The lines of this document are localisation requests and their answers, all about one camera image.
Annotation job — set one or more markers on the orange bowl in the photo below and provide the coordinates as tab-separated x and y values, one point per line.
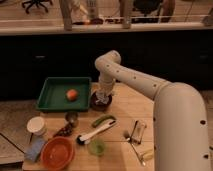
57	153

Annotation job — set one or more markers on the white cup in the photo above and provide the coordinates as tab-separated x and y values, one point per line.
36	125

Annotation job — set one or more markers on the dark grape bunch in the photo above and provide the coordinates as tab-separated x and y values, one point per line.
65	131

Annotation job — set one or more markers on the green cucumber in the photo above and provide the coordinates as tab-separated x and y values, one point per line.
98	121

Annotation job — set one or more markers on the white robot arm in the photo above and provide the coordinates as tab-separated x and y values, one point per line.
180	124

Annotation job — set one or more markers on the metal fork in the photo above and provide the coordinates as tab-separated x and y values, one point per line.
126	135

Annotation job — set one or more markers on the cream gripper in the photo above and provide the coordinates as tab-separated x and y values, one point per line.
104	91

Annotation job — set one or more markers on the blue-grey towel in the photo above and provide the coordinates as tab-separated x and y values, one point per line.
103	99

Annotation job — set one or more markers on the metal measuring cup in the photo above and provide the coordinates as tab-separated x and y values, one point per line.
72	118

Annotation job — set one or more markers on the blue sponge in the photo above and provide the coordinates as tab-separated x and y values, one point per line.
34	149

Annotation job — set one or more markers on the white-handled black brush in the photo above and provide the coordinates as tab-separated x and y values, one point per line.
85	138

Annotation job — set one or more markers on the small green cup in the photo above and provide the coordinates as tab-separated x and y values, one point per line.
96	147

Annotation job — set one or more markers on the black office chair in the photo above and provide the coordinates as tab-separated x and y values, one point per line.
38	3

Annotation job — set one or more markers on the orange-red fruit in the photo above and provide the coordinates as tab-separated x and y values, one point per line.
71	95

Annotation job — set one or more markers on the green plastic tray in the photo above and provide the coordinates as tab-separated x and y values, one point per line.
53	94

